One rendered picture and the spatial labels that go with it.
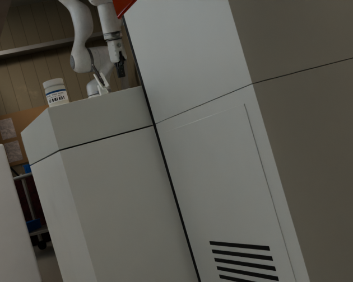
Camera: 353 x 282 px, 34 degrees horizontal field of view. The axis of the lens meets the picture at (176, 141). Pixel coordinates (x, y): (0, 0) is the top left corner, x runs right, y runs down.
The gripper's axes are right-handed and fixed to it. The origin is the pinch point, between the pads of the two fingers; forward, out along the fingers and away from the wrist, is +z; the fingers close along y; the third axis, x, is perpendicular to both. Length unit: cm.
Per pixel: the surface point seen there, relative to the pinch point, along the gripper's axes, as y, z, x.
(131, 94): -60, 5, 20
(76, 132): -62, 13, 43
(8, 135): 638, 87, -40
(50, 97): -55, 0, 47
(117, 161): -65, 26, 32
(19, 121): 641, 71, -62
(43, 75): 654, 13, -117
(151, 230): -70, 51, 27
